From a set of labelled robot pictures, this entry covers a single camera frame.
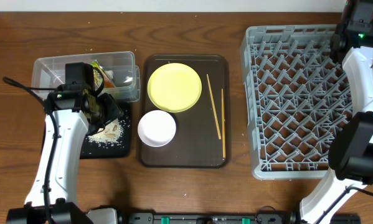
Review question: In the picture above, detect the pile of rice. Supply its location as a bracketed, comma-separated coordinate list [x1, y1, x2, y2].
[87, 119, 124, 146]

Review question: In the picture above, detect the green snack wrapper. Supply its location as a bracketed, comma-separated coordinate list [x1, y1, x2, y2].
[91, 60, 116, 90]

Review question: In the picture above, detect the white bowl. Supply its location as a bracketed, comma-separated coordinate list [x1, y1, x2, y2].
[138, 110, 176, 147]

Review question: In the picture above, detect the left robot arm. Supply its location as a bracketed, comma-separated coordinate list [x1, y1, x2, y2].
[6, 62, 123, 223]

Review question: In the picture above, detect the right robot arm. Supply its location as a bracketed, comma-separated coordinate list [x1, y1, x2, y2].
[290, 0, 373, 223]

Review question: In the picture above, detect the black waste tray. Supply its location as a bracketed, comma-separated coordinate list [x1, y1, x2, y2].
[41, 101, 132, 161]

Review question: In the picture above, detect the grey dishwasher rack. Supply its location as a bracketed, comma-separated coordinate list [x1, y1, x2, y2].
[240, 24, 353, 180]

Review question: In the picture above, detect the clear plastic bin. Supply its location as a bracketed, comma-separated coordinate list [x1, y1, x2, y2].
[32, 51, 141, 103]

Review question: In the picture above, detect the yellow plate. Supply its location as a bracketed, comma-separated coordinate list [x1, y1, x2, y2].
[147, 63, 202, 113]

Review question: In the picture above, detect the dark brown tray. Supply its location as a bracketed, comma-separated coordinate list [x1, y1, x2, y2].
[137, 54, 231, 169]

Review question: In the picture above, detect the left wooden chopstick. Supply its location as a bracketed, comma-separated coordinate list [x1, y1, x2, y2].
[206, 74, 222, 140]

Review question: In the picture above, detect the wooden chopstick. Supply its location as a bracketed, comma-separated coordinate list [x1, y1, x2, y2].
[206, 74, 222, 140]
[221, 89, 226, 160]

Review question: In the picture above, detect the right wooden chopstick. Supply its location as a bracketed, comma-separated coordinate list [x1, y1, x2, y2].
[221, 89, 226, 160]

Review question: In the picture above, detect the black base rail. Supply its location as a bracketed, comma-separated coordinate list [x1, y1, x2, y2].
[83, 203, 361, 224]

